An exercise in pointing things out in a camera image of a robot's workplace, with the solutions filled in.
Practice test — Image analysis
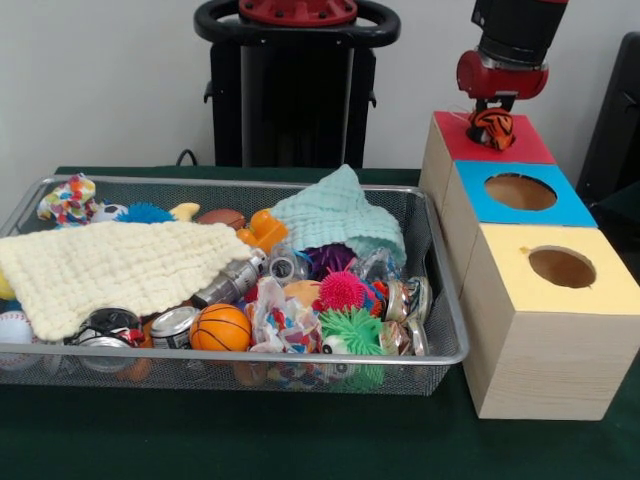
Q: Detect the small toy soccer ball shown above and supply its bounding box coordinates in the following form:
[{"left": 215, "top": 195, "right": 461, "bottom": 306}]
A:
[{"left": 92, "top": 202, "right": 132, "bottom": 224}]

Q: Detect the green spiky rubber ball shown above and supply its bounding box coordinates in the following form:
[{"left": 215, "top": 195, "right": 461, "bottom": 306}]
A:
[{"left": 318, "top": 305, "right": 385, "bottom": 356}]

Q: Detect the white cloth with coloured spots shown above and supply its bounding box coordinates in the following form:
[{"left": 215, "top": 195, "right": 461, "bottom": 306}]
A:
[{"left": 37, "top": 173, "right": 101, "bottom": 227}]

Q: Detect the cream knitted cloth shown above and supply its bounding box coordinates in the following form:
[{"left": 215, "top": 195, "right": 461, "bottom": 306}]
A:
[{"left": 0, "top": 219, "right": 254, "bottom": 341}]

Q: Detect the light blue waffle cloth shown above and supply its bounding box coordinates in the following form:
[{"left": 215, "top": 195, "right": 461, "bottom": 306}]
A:
[{"left": 269, "top": 163, "right": 407, "bottom": 261}]

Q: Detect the black upright panel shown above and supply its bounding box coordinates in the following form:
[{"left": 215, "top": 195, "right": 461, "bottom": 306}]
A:
[{"left": 573, "top": 32, "right": 640, "bottom": 201}]

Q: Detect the wooden box with three holes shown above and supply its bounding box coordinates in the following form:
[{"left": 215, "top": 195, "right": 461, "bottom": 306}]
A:
[{"left": 418, "top": 110, "right": 640, "bottom": 421}]

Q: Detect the white toy baseball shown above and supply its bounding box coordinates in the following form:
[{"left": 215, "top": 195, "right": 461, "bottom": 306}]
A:
[{"left": 0, "top": 310, "right": 39, "bottom": 345}]

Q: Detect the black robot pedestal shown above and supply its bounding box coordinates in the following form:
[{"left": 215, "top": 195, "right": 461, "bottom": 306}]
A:
[{"left": 193, "top": 0, "right": 402, "bottom": 169}]

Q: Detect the pink spiky rubber ball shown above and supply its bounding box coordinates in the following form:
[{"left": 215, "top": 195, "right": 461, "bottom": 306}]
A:
[{"left": 313, "top": 269, "right": 371, "bottom": 314}]

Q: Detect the dark green side table cloth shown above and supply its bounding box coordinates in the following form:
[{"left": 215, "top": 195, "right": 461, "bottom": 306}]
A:
[{"left": 597, "top": 184, "right": 640, "bottom": 236}]

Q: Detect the wire mesh bin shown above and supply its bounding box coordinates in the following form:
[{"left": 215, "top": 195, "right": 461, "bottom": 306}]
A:
[{"left": 0, "top": 174, "right": 471, "bottom": 397}]

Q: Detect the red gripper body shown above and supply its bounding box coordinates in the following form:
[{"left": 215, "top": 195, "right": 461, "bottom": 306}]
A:
[{"left": 456, "top": 49, "right": 550, "bottom": 102}]

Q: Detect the orange toy basketball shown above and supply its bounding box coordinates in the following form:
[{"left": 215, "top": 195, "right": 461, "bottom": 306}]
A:
[{"left": 189, "top": 303, "right": 253, "bottom": 352}]

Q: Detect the orange tiger plush toy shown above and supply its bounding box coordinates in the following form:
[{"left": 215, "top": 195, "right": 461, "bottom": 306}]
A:
[{"left": 452, "top": 107, "right": 516, "bottom": 151}]

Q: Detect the blue spiky rubber ball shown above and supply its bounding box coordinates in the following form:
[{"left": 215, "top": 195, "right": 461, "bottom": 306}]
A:
[{"left": 122, "top": 202, "right": 177, "bottom": 224}]

